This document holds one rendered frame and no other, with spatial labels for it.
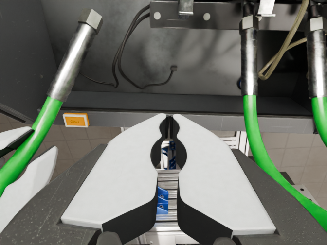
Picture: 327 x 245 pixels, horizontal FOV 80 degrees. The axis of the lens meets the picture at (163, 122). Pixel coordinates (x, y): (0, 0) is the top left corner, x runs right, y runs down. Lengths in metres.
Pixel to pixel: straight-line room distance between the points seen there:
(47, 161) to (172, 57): 0.39
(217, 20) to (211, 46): 0.16
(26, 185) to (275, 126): 0.45
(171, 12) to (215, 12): 0.07
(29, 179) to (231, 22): 0.33
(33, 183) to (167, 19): 0.29
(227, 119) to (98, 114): 0.29
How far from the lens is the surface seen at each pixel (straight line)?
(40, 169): 0.19
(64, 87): 0.21
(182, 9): 0.23
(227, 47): 0.53
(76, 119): 0.47
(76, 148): 1.86
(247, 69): 0.26
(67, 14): 0.56
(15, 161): 0.20
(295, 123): 0.51
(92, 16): 0.23
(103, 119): 0.46
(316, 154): 2.06
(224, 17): 0.36
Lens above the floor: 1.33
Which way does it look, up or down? 61 degrees down
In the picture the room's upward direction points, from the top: 175 degrees counter-clockwise
